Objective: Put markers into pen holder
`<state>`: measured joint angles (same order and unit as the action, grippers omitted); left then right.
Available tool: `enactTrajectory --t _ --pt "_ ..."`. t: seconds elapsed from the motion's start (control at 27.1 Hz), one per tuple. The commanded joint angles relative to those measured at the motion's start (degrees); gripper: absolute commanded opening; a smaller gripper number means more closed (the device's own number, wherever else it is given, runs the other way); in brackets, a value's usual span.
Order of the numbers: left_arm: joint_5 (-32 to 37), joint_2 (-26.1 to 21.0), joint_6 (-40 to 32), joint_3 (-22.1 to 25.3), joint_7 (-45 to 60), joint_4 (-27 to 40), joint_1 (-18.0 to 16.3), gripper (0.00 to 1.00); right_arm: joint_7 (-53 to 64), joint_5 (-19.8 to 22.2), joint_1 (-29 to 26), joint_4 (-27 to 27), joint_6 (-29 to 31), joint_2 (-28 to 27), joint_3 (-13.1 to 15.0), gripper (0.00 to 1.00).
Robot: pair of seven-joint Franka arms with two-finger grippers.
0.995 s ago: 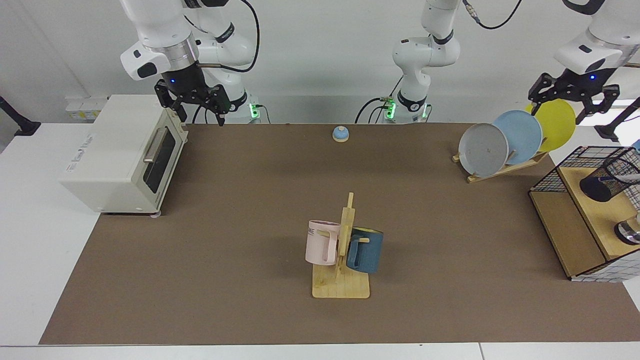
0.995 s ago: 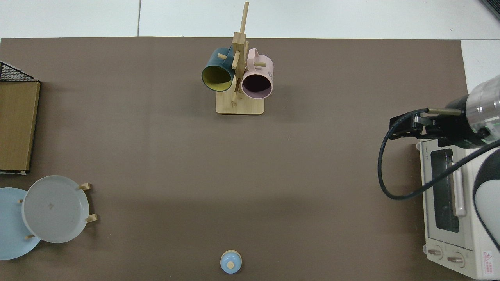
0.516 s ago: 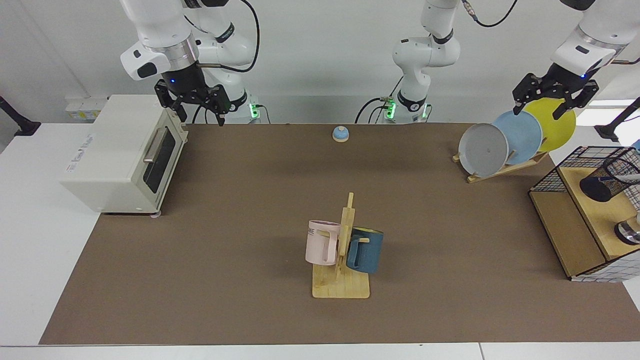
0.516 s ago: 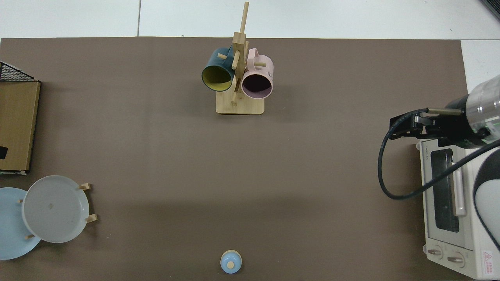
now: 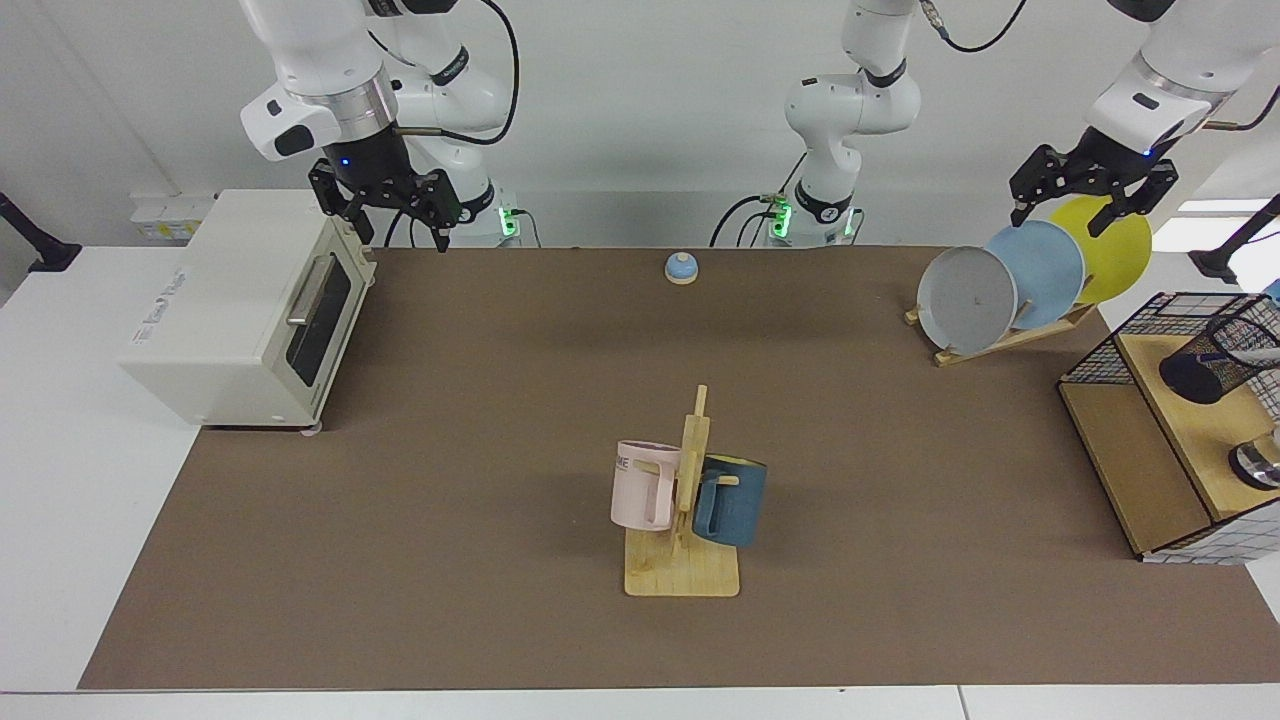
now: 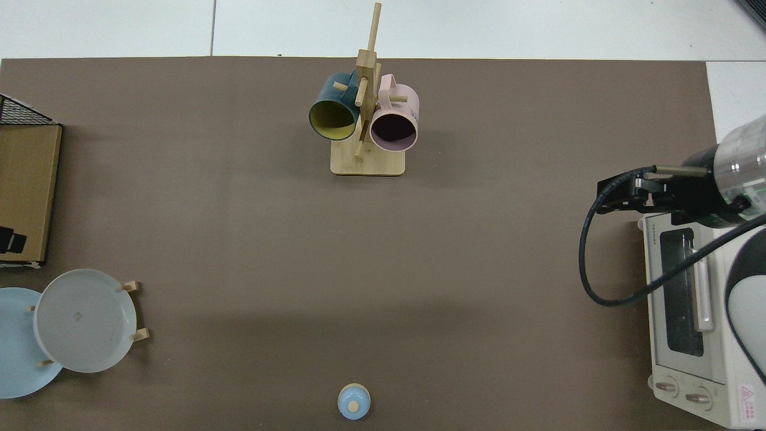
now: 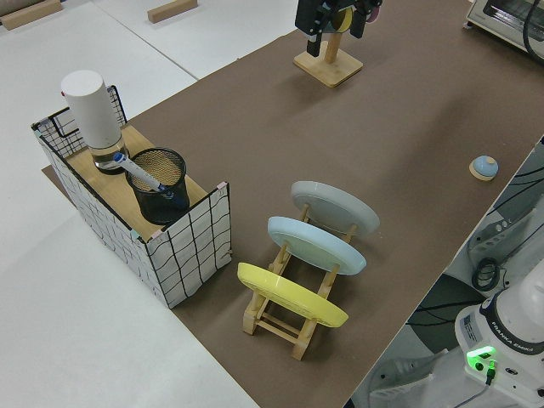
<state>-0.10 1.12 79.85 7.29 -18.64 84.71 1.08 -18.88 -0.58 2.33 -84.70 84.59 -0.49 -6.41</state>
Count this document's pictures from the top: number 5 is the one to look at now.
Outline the black mesh pen holder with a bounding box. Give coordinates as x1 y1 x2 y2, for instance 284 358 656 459
1159 312 1280 406

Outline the yellow plate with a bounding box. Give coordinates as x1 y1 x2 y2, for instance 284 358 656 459
1047 193 1153 306

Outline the light blue plate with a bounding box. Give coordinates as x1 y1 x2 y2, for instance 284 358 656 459
985 220 1086 331

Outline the grey plate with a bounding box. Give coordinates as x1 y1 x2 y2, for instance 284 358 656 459
917 246 1019 355

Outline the black stand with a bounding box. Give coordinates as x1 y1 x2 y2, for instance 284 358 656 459
1188 195 1280 284
0 192 83 274

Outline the wooden plate rack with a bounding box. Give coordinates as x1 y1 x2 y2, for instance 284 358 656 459
904 300 1098 368

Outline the pale toaster oven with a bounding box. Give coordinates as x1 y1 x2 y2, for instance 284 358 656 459
117 189 377 437

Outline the brown table cloth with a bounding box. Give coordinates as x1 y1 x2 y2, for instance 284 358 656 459
78 246 1280 691

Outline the silver metal knob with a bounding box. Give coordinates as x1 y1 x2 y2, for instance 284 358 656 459
1228 425 1280 491

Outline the pink cup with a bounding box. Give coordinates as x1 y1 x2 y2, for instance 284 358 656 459
611 440 683 533

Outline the dark teal cup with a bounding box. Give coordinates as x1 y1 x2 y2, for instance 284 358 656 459
692 455 769 549

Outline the wooden cup stand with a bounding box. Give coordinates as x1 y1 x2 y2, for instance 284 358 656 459
624 384 742 599

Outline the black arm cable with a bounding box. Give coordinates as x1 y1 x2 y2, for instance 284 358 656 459
918 0 1280 131
392 0 521 146

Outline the wire basket with wooden floor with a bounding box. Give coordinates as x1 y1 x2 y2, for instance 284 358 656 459
1057 291 1280 566

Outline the black base cable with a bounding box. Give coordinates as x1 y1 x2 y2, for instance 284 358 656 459
709 150 801 249

